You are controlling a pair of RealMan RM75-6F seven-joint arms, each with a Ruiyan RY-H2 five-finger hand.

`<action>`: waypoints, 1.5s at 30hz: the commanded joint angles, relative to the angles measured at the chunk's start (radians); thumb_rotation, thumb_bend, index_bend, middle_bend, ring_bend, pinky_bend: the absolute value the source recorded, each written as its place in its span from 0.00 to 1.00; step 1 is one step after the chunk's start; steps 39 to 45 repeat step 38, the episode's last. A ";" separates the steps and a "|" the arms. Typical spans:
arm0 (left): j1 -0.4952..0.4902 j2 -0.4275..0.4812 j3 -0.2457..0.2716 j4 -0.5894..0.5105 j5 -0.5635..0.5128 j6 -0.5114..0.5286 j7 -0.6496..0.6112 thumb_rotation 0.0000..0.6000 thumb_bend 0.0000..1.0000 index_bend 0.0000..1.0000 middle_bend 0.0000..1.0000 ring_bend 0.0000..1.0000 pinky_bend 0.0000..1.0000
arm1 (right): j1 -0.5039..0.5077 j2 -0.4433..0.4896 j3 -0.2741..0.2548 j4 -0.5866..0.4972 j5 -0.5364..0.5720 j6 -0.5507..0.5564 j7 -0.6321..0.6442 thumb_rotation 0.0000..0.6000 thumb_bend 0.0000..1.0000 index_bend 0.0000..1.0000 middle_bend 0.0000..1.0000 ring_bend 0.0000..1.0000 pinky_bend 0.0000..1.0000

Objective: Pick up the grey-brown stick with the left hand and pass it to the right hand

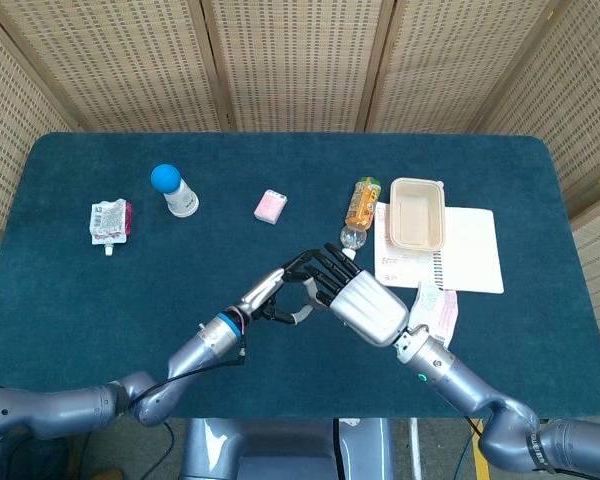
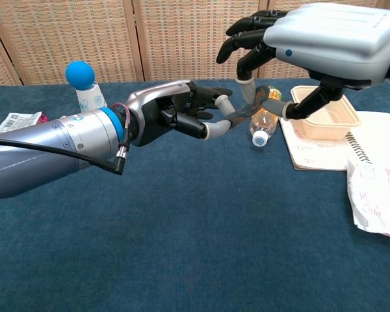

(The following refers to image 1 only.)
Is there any woven folding screen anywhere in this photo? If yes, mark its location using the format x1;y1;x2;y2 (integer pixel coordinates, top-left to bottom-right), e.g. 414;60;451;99
0;0;600;331

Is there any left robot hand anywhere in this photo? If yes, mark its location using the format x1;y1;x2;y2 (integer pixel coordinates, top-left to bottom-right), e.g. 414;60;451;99
233;248;334;326

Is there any pink tissue pack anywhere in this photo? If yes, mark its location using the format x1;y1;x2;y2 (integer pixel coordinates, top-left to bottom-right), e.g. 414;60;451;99
253;189;288;224

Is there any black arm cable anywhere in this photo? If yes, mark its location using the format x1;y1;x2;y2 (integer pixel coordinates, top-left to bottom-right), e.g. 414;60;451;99
127;322;249;407

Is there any beige plastic food container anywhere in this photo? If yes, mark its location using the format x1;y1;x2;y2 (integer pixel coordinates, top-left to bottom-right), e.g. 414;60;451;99
389;177;447;251

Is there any blue ball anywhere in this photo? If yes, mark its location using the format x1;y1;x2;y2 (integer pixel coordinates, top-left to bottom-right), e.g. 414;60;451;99
150;163;182;194

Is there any blue table cloth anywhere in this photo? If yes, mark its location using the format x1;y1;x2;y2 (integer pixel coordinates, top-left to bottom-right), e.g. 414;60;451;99
0;131;600;420

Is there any white paper cup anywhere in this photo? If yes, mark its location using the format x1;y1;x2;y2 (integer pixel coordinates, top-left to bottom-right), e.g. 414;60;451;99
162;178;200;218

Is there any grey robot torso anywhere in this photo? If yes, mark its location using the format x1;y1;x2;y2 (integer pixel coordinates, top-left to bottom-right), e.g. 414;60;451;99
179;417;396;480

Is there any white table leg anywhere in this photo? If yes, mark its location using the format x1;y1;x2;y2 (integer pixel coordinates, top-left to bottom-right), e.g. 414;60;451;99
408;418;424;480

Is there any white pink spout pouch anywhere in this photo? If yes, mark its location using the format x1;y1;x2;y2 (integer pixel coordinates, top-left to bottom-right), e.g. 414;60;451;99
89;198;135;256

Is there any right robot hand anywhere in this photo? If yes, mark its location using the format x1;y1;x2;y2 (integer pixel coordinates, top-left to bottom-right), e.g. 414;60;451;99
303;243;411;348

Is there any white spiral notebook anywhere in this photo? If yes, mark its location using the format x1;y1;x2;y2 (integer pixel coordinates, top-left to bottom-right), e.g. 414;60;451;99
374;201;505;295

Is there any plastic bottle orange label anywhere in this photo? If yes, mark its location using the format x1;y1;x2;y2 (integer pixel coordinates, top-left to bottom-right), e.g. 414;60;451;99
339;175;383;259

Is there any white pink printed plastic bag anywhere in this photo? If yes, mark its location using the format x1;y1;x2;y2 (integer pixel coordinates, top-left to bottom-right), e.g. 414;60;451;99
408;281;460;350

